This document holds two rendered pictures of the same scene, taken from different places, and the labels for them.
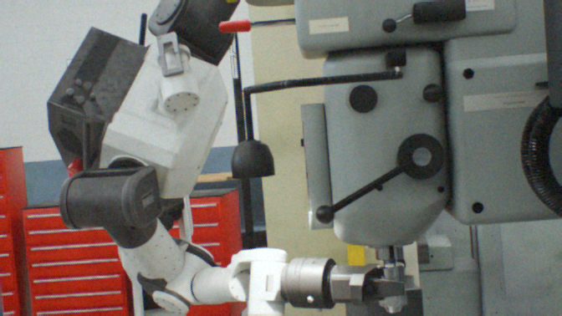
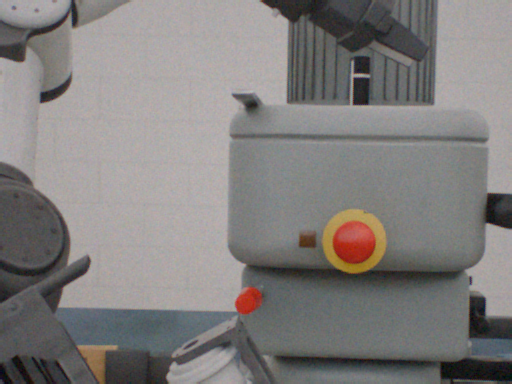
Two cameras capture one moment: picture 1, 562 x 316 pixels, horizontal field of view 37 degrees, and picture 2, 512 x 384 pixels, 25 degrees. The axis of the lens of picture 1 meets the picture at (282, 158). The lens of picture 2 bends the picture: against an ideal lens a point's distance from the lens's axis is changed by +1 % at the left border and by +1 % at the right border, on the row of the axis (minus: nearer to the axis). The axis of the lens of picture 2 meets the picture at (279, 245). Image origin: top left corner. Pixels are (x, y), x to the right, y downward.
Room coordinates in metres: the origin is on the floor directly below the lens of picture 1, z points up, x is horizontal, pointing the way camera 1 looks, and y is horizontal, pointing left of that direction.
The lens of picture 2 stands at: (1.45, 1.17, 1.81)
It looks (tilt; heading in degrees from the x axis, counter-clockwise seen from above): 3 degrees down; 271
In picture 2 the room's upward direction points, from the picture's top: 1 degrees clockwise
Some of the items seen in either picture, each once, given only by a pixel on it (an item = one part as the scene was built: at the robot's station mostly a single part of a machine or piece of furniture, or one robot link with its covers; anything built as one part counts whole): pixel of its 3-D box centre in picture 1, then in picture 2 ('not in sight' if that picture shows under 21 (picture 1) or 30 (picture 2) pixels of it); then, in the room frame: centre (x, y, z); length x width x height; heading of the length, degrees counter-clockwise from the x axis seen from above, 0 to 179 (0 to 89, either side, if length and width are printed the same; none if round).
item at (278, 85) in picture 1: (268, 87); not in sight; (1.30, 0.01, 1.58); 0.17 x 0.01 x 0.01; 24
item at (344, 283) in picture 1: (340, 285); not in sight; (1.43, -0.08, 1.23); 0.13 x 0.12 x 0.10; 156
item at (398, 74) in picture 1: (344, 79); not in sight; (1.23, -0.10, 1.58); 0.17 x 0.01 x 0.01; 89
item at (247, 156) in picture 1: (252, 158); not in sight; (1.38, 0.05, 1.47); 0.07 x 0.07 x 0.06
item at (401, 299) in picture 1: (391, 287); not in sight; (1.40, -0.17, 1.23); 0.05 x 0.05 x 0.06
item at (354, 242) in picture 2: not in sight; (354, 242); (1.41, 0.09, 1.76); 0.04 x 0.03 x 0.04; 177
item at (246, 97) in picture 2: not in sight; (251, 102); (1.51, -0.01, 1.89); 0.24 x 0.04 x 0.01; 89
